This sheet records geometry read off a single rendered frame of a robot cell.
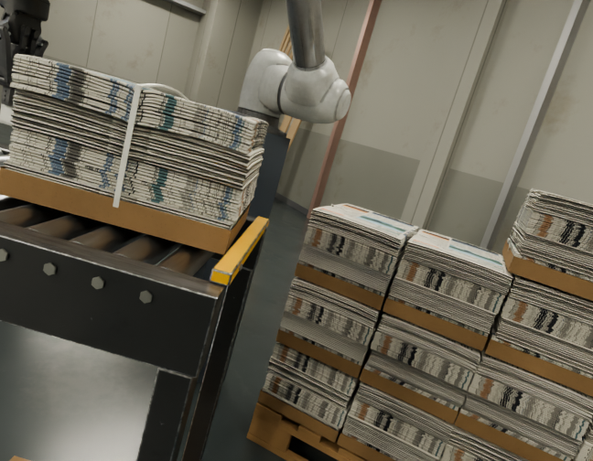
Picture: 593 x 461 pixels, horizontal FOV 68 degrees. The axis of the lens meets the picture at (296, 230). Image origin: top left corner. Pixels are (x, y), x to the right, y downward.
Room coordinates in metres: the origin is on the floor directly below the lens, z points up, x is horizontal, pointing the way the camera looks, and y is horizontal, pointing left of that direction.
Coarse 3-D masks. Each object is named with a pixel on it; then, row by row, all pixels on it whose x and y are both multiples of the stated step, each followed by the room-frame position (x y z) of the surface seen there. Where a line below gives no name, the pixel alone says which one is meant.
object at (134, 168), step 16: (128, 96) 0.68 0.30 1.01; (144, 96) 0.68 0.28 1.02; (128, 112) 0.69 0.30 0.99; (144, 112) 0.68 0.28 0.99; (112, 128) 0.68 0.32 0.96; (144, 128) 0.69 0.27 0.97; (112, 144) 0.68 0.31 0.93; (144, 144) 0.68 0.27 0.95; (112, 160) 0.69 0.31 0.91; (128, 160) 0.69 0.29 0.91; (144, 160) 0.68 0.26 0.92; (112, 176) 0.69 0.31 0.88; (128, 176) 0.69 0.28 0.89; (112, 192) 0.68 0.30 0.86; (128, 192) 0.69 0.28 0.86
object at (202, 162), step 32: (160, 96) 0.68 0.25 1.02; (160, 128) 0.68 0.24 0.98; (192, 128) 0.68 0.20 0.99; (224, 128) 0.69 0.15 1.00; (256, 128) 0.77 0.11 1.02; (160, 160) 0.68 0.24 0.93; (192, 160) 0.69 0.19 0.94; (224, 160) 0.69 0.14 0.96; (256, 160) 0.84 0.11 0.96; (160, 192) 0.69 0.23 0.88; (192, 192) 0.69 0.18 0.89; (224, 192) 0.69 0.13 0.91; (224, 224) 0.69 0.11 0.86
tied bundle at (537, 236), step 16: (544, 192) 1.13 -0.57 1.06; (528, 208) 1.27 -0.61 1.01; (544, 208) 1.13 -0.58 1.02; (560, 208) 1.12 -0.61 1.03; (576, 208) 1.11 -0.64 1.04; (592, 208) 1.09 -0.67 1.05; (528, 224) 1.14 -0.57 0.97; (544, 224) 1.12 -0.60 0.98; (560, 224) 1.12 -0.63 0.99; (576, 224) 1.11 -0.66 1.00; (592, 224) 1.09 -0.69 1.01; (512, 240) 1.35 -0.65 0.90; (528, 240) 1.13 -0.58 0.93; (544, 240) 1.12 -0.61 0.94; (560, 240) 1.11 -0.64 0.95; (576, 240) 1.10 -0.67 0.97; (592, 240) 1.09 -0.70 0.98; (528, 256) 1.12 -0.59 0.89; (544, 256) 1.11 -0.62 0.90; (560, 256) 1.10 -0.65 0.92; (576, 256) 1.09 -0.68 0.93; (592, 256) 1.08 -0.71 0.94; (576, 272) 1.08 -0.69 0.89; (592, 272) 1.07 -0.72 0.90
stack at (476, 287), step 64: (320, 256) 1.30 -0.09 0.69; (384, 256) 1.23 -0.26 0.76; (448, 256) 1.18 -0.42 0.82; (320, 320) 1.28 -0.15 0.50; (384, 320) 1.21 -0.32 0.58; (448, 320) 1.17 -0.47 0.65; (512, 320) 1.12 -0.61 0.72; (576, 320) 1.08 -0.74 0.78; (320, 384) 1.26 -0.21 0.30; (448, 384) 1.15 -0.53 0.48; (512, 384) 1.09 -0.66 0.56; (320, 448) 1.23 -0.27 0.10; (384, 448) 1.17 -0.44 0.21; (448, 448) 1.12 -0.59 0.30; (576, 448) 1.03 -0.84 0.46
